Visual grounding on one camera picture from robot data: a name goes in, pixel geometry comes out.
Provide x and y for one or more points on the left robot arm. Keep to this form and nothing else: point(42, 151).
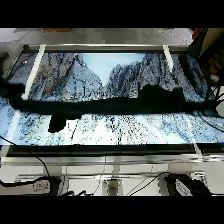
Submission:
point(40, 186)

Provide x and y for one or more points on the dark blue jeans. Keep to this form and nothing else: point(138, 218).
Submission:
point(110, 107)

